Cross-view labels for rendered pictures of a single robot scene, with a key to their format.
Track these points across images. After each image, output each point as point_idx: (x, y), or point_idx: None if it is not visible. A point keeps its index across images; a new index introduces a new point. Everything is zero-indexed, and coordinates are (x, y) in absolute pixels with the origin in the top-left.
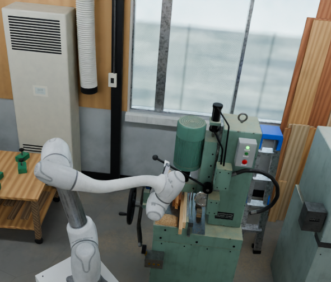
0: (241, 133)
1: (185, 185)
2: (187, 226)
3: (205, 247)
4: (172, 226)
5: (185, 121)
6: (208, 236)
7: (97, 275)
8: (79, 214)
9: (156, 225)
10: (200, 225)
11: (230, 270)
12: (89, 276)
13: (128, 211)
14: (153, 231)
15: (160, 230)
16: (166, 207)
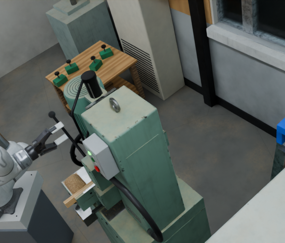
0: (93, 128)
1: None
2: (78, 203)
3: (115, 234)
4: (72, 195)
5: (75, 82)
6: (111, 226)
7: None
8: None
9: (62, 184)
10: (118, 208)
11: None
12: None
13: (70, 154)
14: (64, 188)
15: (67, 191)
16: (1, 179)
